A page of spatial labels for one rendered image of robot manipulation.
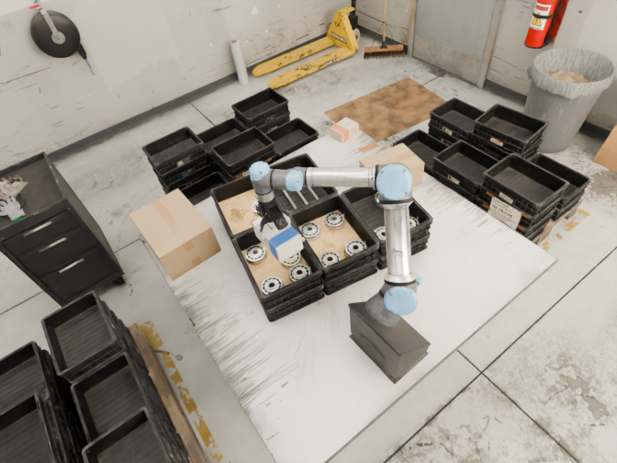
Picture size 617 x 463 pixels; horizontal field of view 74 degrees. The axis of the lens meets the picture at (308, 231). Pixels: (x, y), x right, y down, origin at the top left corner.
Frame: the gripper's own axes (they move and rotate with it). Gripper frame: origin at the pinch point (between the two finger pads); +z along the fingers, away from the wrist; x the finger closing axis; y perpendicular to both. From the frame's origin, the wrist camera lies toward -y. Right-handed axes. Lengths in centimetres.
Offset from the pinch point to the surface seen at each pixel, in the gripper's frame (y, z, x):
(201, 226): 47, 21, 20
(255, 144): 139, 61, -59
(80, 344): 56, 62, 103
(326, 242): 0.9, 27.9, -25.1
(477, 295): -62, 41, -65
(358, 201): 12, 28, -56
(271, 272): 4.0, 27.9, 6.1
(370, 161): 30, 25, -81
